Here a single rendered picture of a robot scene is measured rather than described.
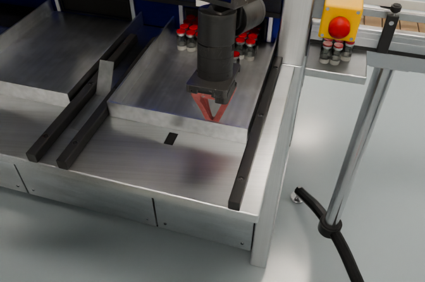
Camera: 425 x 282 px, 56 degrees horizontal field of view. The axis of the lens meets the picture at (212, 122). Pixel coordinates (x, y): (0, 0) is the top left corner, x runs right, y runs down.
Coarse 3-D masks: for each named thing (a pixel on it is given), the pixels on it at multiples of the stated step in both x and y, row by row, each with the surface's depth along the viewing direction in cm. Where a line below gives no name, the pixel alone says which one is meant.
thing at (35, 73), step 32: (32, 32) 97; (64, 32) 97; (96, 32) 97; (128, 32) 93; (0, 64) 87; (32, 64) 87; (64, 64) 87; (96, 64) 82; (32, 96) 77; (64, 96) 74
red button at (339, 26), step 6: (336, 18) 75; (342, 18) 74; (330, 24) 75; (336, 24) 74; (342, 24) 74; (348, 24) 74; (330, 30) 75; (336, 30) 75; (342, 30) 74; (348, 30) 74; (336, 36) 75; (342, 36) 75
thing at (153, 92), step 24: (168, 24) 93; (168, 48) 91; (264, 48) 91; (144, 72) 84; (168, 72) 84; (192, 72) 84; (240, 72) 84; (264, 72) 79; (120, 96) 76; (144, 96) 78; (168, 96) 78; (240, 96) 78; (144, 120) 72; (168, 120) 71; (192, 120) 69; (240, 120) 73
